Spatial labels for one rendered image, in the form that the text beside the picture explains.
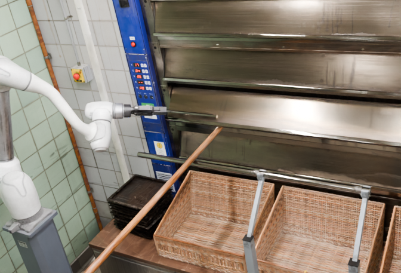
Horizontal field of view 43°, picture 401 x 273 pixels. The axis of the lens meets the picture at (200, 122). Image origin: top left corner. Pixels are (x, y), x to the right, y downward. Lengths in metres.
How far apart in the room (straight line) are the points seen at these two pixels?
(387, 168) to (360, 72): 0.52
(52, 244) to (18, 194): 0.36
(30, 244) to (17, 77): 0.86
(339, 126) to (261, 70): 0.47
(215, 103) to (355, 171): 0.82
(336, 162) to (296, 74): 0.52
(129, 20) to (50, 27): 0.65
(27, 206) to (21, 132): 0.75
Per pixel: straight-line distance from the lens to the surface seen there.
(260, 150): 2.86
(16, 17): 3.31
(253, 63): 2.62
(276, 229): 2.91
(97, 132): 2.75
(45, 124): 3.49
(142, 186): 3.18
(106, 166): 3.62
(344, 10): 2.38
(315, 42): 2.45
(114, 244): 2.17
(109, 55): 3.10
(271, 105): 2.68
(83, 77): 3.21
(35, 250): 2.86
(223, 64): 2.70
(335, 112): 2.57
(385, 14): 2.34
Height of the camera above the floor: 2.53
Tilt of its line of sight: 27 degrees down
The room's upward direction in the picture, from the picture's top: 10 degrees counter-clockwise
